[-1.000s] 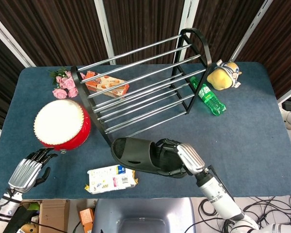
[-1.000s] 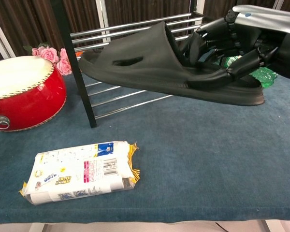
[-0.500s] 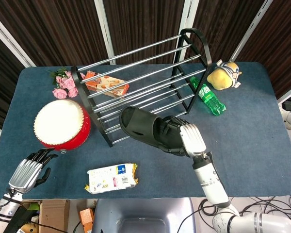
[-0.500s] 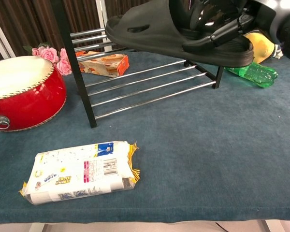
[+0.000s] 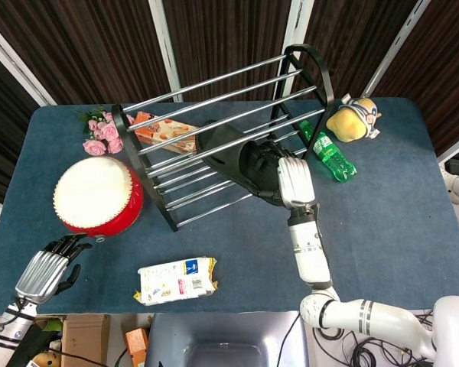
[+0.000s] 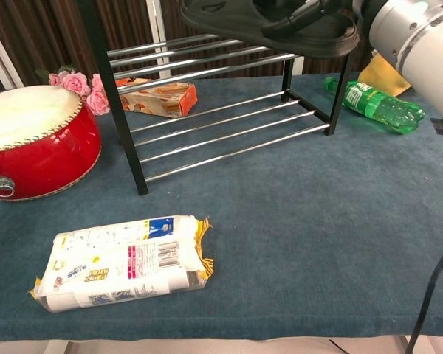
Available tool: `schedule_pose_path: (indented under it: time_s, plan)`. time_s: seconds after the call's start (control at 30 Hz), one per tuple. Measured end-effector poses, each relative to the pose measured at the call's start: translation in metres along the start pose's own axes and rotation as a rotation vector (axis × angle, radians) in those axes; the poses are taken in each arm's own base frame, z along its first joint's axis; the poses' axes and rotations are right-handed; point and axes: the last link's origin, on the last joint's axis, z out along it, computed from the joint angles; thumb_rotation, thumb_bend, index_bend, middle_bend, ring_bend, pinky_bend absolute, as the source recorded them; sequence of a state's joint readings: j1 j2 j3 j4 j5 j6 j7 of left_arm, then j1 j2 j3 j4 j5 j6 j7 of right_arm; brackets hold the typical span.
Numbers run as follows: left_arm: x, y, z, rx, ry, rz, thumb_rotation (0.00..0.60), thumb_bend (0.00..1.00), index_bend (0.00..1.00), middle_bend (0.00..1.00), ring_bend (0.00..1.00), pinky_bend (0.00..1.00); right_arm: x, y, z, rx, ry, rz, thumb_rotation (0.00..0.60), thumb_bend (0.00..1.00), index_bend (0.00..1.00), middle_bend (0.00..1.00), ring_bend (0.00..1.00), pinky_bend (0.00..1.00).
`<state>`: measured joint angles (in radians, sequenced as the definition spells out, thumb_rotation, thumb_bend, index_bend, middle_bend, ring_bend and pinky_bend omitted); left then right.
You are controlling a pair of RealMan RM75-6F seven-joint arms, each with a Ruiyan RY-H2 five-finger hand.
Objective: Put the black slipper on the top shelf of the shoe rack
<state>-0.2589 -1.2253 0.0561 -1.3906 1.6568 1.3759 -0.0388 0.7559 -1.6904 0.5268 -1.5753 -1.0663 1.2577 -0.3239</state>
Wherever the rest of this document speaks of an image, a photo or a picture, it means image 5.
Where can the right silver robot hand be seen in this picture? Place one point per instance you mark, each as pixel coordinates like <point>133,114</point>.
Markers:
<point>290,174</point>

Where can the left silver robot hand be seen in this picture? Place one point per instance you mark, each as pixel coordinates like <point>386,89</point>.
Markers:
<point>42,275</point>

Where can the black rubber slipper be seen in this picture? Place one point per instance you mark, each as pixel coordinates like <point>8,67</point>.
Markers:
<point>229,153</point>

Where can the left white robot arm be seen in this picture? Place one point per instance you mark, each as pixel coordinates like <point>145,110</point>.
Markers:
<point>7,325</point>

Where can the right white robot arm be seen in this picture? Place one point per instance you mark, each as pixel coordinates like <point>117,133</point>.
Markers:
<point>352,290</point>

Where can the black chrome shoe rack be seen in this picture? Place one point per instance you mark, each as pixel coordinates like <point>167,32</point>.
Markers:
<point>229,114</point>

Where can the green soda bottle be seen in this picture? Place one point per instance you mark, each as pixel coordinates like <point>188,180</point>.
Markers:
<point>329,153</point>

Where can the brown cardboard box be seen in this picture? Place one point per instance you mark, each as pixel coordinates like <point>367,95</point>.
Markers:
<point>86,336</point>

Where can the yellow plush toy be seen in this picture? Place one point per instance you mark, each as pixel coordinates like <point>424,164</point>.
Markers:
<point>353,120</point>

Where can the red white drum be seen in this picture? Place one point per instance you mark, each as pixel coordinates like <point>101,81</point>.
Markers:
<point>97,197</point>

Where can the blue table cloth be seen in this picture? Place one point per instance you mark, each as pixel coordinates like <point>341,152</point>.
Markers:
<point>386,237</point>

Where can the orange small box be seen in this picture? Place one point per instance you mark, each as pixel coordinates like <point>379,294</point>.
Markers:
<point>137,344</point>

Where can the orange biscuit box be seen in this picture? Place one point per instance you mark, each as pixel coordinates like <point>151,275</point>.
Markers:
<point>164,132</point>

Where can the white yellow snack package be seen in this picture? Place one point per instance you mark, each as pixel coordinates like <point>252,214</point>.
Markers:
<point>176,281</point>

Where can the pink rose bouquet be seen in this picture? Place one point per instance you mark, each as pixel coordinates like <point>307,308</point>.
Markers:
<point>101,132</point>

